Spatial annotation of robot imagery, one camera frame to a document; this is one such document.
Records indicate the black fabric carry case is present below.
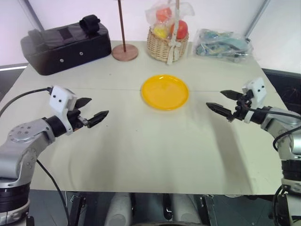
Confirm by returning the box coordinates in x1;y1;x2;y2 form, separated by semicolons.
20;14;112;76

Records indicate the clear bag of blue items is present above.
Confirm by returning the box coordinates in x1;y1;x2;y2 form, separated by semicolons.
192;28;254;64

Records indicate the woven wicker basket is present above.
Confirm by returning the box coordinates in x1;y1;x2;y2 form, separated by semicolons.
146;25;190;63

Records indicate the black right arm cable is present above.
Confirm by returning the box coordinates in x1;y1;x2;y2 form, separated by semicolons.
248;107;301;152

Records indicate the black table frame leg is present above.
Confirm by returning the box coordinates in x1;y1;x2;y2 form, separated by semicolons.
70;192;88;226
199;194;214;226

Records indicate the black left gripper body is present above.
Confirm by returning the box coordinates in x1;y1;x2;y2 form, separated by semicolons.
67;109;89;131

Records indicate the yellow plastic plate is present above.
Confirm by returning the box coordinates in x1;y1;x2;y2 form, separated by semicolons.
141;74;190;112

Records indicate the yellow toy fruit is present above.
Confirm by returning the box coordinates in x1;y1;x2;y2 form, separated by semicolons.
153;24;168;39

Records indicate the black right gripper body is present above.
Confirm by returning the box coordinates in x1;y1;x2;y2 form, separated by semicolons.
227;90;254;122

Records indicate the dark panel beside table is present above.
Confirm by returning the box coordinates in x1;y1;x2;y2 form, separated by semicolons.
261;68;301;112

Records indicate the white basket ribbon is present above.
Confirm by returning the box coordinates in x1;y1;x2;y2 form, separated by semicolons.
166;39;181;66

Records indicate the orange toy fruit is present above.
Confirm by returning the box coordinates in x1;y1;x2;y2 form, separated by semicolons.
156;7;173;22

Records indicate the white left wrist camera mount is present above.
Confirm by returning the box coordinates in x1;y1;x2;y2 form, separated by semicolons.
48;86;78;136

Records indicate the grey rounded shape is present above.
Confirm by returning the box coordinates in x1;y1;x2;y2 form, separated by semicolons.
104;193;133;226
169;193;201;226

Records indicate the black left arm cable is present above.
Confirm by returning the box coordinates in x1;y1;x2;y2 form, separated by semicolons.
0;87;71;226

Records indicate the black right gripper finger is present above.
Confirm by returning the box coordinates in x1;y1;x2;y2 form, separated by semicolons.
206;102;233;119
219;89;242;100

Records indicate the wooden stand with pole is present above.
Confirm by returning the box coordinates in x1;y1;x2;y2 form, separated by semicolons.
111;0;139;63

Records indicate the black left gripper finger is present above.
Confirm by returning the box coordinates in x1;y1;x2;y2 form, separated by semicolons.
75;97;92;110
87;110;110;129

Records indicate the cream tablecloth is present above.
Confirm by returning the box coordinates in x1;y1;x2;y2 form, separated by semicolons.
0;40;290;196

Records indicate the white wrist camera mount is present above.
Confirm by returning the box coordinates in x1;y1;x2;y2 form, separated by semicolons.
48;86;78;136
241;77;267;124

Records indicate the grey metal frame post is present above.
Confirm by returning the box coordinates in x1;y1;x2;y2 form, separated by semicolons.
244;0;271;41

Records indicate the red toy apple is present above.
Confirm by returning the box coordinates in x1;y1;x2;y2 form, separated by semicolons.
170;20;189;40

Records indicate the clear plastic fruit bag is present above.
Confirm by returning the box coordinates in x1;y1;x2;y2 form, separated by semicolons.
144;0;196;40

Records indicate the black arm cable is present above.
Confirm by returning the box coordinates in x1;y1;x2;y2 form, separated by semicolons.
0;87;71;226
248;107;301;152

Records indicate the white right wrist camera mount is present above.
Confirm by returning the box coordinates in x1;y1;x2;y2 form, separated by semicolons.
241;77;267;124

